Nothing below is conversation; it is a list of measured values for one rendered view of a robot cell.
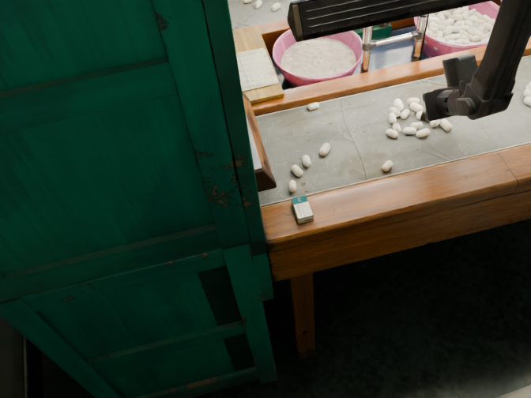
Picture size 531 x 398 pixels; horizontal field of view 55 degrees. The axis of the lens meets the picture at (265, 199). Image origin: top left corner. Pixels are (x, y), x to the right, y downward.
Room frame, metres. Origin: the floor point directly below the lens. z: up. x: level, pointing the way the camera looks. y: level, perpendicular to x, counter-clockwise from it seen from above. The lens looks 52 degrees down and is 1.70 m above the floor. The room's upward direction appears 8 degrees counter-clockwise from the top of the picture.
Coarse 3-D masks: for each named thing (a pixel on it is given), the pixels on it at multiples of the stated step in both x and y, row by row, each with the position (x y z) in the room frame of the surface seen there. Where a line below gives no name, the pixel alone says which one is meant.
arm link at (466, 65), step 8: (456, 56) 0.86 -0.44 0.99; (464, 56) 0.82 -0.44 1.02; (472, 56) 0.82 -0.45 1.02; (448, 64) 0.83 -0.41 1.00; (456, 64) 0.82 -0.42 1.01; (464, 64) 0.80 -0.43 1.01; (472, 64) 0.81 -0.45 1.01; (448, 72) 0.82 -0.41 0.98; (456, 72) 0.81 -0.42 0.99; (464, 72) 0.79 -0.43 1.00; (472, 72) 0.79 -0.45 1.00; (448, 80) 0.81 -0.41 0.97; (456, 80) 0.80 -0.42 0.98; (464, 80) 0.78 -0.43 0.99; (464, 88) 0.77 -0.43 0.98; (464, 104) 0.72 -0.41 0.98; (472, 104) 0.71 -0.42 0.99; (464, 112) 0.72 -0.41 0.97; (472, 112) 0.71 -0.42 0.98
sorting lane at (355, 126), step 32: (352, 96) 1.06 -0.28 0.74; (384, 96) 1.04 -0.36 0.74; (416, 96) 1.02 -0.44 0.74; (288, 128) 0.97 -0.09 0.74; (320, 128) 0.95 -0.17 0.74; (352, 128) 0.94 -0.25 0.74; (384, 128) 0.92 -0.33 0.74; (480, 128) 0.88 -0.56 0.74; (512, 128) 0.86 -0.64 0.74; (288, 160) 0.86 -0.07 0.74; (320, 160) 0.84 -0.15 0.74; (352, 160) 0.83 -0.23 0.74; (384, 160) 0.81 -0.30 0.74; (416, 160) 0.80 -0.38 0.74; (448, 160) 0.79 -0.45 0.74; (288, 192) 0.76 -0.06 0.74; (320, 192) 0.74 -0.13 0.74
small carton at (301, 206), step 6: (294, 198) 0.70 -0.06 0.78; (300, 198) 0.70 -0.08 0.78; (306, 198) 0.70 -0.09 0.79; (294, 204) 0.69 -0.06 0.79; (300, 204) 0.68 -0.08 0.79; (306, 204) 0.68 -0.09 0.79; (294, 210) 0.68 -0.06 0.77; (300, 210) 0.67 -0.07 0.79; (306, 210) 0.67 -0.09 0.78; (300, 216) 0.65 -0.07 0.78; (306, 216) 0.65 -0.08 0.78; (312, 216) 0.65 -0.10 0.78; (300, 222) 0.65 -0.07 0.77
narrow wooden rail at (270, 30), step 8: (496, 0) 1.45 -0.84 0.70; (264, 24) 1.41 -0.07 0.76; (272, 24) 1.40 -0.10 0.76; (280, 24) 1.40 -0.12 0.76; (392, 24) 1.41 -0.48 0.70; (400, 24) 1.42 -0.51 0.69; (408, 24) 1.42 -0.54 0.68; (264, 32) 1.37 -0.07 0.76; (272, 32) 1.37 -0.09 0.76; (280, 32) 1.37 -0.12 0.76; (264, 40) 1.37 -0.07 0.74; (272, 40) 1.37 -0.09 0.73; (272, 48) 1.37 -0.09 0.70; (272, 56) 1.37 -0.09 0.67
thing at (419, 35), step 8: (424, 16) 1.14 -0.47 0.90; (416, 24) 1.16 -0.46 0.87; (424, 24) 1.15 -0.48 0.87; (368, 32) 1.13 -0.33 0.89; (416, 32) 1.15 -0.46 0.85; (424, 32) 1.16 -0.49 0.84; (368, 40) 1.13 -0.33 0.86; (376, 40) 1.14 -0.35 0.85; (384, 40) 1.14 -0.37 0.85; (392, 40) 1.14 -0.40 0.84; (400, 40) 1.14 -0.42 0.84; (416, 40) 1.15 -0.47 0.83; (368, 48) 1.13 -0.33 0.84; (416, 48) 1.15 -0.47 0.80; (368, 56) 1.13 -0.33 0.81; (416, 56) 1.14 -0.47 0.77; (368, 64) 1.13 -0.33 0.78; (360, 72) 1.14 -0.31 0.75
